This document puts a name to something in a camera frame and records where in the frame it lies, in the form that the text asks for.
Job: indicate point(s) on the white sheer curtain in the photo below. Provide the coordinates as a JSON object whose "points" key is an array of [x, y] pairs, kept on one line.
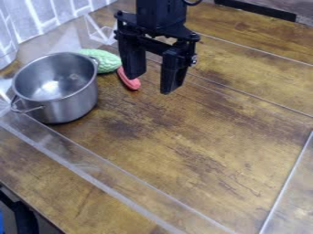
{"points": [[29, 18]]}

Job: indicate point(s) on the stainless steel pot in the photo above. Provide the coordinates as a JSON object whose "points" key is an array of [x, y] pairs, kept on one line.
{"points": [[55, 87]]}

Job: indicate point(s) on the clear acrylic stand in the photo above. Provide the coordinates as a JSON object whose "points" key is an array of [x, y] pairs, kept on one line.
{"points": [[100, 34]]}

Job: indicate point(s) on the black bar at table edge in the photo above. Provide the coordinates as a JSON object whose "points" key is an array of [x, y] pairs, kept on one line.
{"points": [[258, 9]]}

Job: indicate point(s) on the black table leg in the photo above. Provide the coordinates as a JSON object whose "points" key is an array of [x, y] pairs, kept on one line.
{"points": [[24, 215]]}

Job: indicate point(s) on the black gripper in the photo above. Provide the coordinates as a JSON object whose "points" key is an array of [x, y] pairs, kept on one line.
{"points": [[155, 29]]}

